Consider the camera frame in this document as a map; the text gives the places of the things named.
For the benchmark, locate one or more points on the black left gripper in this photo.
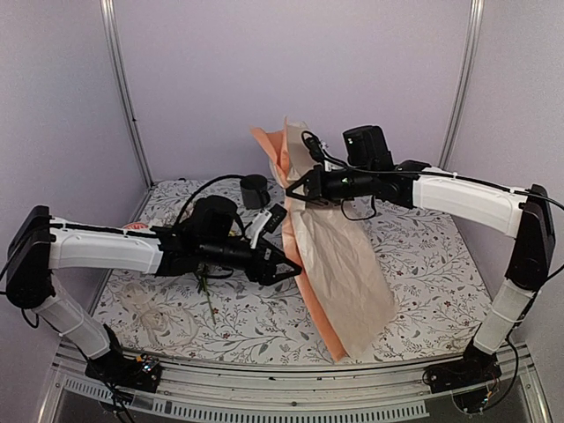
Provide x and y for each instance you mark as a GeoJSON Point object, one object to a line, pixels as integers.
{"type": "Point", "coordinates": [279, 259]}

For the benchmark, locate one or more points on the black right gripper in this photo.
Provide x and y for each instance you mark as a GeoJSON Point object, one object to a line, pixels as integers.
{"type": "Point", "coordinates": [314, 178]}

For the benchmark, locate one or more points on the peach wrapping paper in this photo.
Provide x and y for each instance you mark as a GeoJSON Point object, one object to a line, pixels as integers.
{"type": "Point", "coordinates": [341, 283]}

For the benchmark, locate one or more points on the white purple flower bunch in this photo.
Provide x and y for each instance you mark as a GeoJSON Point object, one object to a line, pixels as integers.
{"type": "Point", "coordinates": [205, 282]}

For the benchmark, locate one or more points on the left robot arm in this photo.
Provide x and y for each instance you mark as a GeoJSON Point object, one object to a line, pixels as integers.
{"type": "Point", "coordinates": [45, 243]}

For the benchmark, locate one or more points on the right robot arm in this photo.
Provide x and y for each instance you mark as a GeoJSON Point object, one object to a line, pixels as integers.
{"type": "Point", "coordinates": [523, 215]}

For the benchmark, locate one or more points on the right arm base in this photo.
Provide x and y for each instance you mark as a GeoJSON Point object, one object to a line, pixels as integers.
{"type": "Point", "coordinates": [474, 368]}

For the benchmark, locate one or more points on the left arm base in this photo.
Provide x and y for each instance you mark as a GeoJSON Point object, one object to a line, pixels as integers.
{"type": "Point", "coordinates": [114, 368]}

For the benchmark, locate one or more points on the dark grey mug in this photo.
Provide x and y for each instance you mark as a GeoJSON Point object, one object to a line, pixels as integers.
{"type": "Point", "coordinates": [254, 191]}

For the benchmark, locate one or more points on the cream ribbon bow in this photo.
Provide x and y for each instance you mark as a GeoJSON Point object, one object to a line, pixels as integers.
{"type": "Point", "coordinates": [166, 326]}

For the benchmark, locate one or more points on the red white patterned bowl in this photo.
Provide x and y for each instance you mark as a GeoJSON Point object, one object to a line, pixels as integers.
{"type": "Point", "coordinates": [136, 226]}

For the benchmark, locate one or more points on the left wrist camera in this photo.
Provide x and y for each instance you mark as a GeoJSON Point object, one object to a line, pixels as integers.
{"type": "Point", "coordinates": [266, 221]}

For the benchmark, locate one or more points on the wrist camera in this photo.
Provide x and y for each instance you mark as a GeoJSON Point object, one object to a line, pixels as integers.
{"type": "Point", "coordinates": [367, 149]}
{"type": "Point", "coordinates": [266, 221]}

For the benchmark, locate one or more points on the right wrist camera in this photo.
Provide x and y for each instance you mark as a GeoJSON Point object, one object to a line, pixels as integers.
{"type": "Point", "coordinates": [367, 149]}

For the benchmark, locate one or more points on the front aluminium rail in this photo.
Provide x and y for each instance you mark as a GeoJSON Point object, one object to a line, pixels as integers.
{"type": "Point", "coordinates": [192, 389]}

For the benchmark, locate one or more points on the right aluminium frame post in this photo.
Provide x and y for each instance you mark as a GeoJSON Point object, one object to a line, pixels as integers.
{"type": "Point", "coordinates": [471, 46]}

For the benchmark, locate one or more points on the aluminium frame post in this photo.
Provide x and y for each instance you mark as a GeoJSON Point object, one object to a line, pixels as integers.
{"type": "Point", "coordinates": [471, 46]}
{"type": "Point", "coordinates": [109, 21]}

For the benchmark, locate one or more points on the left aluminium frame post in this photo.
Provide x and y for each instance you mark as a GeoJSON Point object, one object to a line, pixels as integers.
{"type": "Point", "coordinates": [109, 21]}

